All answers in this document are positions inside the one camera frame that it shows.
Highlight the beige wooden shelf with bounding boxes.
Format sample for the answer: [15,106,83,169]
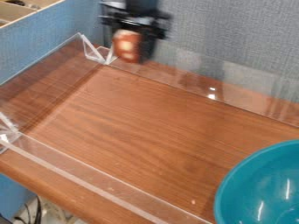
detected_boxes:
[0,0,66,29]

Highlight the black floor cables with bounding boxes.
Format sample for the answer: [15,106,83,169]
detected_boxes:
[0,195,44,224]

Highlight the clear acrylic front wall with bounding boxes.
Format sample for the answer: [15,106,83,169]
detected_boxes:
[0,134,213,224]

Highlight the clear acrylic back wall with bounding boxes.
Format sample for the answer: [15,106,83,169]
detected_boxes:
[111,41,299,127]

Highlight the clear acrylic left bracket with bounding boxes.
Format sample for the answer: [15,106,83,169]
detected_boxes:
[0,112,20,155]

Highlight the clear acrylic corner bracket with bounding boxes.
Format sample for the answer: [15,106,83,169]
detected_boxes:
[79,34,118,65]

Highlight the blue plastic bowl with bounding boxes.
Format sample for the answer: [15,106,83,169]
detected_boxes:
[214,140,299,224]

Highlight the brown toy mushroom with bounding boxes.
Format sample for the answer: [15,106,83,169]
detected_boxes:
[113,29,142,63]

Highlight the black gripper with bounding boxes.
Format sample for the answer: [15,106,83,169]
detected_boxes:
[99,1,173,64]

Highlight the clear acrylic left wall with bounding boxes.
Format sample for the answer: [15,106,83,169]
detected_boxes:
[0,33,86,86]

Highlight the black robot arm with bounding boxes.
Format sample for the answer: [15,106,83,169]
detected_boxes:
[101,0,173,64]

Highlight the clear acrylic wall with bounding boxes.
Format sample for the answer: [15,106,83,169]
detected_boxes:
[0,134,213,224]
[111,41,299,127]
[0,33,86,86]

